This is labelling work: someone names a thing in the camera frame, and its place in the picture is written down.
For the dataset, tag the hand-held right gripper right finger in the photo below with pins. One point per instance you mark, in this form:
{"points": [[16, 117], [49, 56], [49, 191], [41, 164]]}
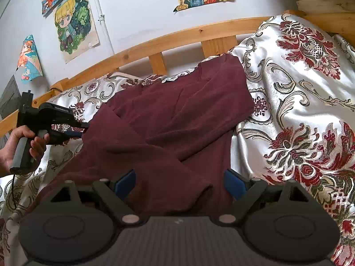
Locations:
{"points": [[234, 185]]}

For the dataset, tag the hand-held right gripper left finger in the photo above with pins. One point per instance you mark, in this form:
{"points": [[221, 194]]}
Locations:
{"points": [[126, 185]]}

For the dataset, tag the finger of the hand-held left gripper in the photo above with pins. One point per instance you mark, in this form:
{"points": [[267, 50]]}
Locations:
{"points": [[79, 123], [66, 138]]}

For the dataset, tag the maroon garment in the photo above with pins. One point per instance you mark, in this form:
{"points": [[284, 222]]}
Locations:
{"points": [[166, 122]]}

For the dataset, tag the person's left hand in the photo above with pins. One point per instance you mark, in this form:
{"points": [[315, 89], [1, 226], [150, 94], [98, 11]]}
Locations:
{"points": [[9, 146]]}

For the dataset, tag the grey door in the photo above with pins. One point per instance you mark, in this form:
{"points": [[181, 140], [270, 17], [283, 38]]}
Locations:
{"points": [[9, 97]]}

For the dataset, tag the floral satin blanket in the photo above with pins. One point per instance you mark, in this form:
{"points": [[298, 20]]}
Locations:
{"points": [[291, 110]]}

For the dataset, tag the wooden board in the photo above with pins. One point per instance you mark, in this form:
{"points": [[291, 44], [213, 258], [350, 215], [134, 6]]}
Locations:
{"points": [[324, 4]]}

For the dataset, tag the small curled figure wall poster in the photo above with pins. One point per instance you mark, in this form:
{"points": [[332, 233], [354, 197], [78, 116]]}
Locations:
{"points": [[29, 58]]}

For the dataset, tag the blond figure wall poster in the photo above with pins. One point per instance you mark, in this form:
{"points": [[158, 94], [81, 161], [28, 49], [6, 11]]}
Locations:
{"points": [[75, 25]]}

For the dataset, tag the white wall pipe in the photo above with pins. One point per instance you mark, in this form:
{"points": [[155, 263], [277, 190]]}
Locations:
{"points": [[102, 19]]}

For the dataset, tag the wooden bed frame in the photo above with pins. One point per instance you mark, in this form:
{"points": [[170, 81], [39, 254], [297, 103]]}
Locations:
{"points": [[177, 37]]}

